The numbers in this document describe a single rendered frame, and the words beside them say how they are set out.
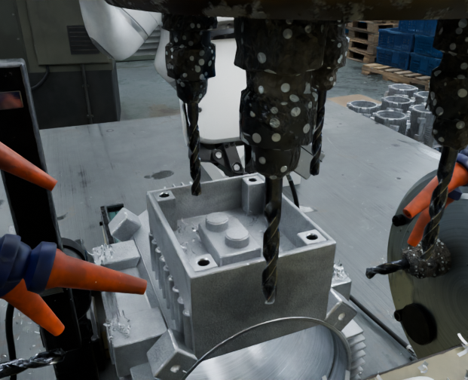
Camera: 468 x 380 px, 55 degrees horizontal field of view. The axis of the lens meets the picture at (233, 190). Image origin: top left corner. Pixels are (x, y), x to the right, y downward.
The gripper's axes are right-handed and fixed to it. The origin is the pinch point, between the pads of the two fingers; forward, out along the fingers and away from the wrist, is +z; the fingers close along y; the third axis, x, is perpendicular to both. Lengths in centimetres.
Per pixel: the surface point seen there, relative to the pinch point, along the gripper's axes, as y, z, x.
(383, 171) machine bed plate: -63, 0, -61
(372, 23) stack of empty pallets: -410, -215, -478
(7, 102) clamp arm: 19.4, -8.4, 10.6
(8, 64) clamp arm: 18.9, -10.7, 11.1
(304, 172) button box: -17.1, -2.0, -19.6
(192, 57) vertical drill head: 10.0, -6.2, 22.7
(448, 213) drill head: -14.7, 5.2, 10.0
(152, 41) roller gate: -124, -265, -624
